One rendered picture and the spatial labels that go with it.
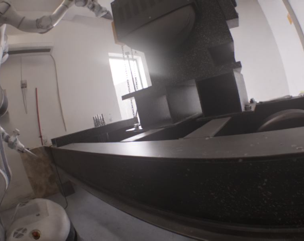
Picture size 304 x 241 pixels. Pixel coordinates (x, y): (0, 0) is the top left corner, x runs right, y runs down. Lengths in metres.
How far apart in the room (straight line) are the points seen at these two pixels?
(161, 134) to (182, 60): 0.39
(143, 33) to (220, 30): 0.38
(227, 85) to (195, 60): 0.41
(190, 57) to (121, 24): 0.43
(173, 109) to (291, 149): 0.64
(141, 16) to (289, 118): 0.86
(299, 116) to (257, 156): 0.53
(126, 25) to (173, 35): 0.29
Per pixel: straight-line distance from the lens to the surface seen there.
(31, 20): 0.97
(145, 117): 0.96
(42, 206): 1.17
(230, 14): 0.86
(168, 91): 0.80
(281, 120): 0.76
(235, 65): 0.76
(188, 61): 0.80
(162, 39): 0.74
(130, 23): 0.88
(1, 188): 0.91
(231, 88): 1.12
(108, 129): 1.44
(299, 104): 1.13
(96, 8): 1.22
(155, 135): 0.73
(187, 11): 0.75
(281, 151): 0.27
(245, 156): 0.27
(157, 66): 0.87
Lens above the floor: 0.76
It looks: 4 degrees down
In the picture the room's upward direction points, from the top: 13 degrees counter-clockwise
